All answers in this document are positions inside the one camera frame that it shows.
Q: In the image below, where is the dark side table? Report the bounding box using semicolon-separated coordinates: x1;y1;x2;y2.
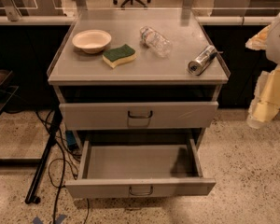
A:
0;70;40;166

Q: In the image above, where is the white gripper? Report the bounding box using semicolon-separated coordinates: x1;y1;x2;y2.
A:
245;25;280;129

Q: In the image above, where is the silver metal can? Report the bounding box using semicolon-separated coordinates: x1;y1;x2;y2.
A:
188;45;217;76

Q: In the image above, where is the green yellow sponge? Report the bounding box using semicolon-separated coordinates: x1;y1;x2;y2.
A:
103;44;136;68

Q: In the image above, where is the white paper bowl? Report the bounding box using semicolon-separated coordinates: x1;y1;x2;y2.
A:
72;30;111;54

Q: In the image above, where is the grey drawer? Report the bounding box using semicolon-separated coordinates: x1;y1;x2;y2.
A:
60;102;218;131
65;133;216;199

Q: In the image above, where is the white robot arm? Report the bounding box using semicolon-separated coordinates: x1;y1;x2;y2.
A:
245;13;280;129

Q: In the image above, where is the black tripod stand leg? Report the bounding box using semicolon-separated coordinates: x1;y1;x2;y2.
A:
25;109;62;204

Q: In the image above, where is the grey drawer cabinet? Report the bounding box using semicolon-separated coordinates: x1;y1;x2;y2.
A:
49;9;230;144

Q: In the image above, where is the clear plastic water bottle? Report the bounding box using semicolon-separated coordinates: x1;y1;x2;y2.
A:
140;26;172;58

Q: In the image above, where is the black floor cable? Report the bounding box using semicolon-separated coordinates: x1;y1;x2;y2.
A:
34;109;91;224

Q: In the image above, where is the blue tape cross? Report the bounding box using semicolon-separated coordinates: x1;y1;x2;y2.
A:
32;214;68;224

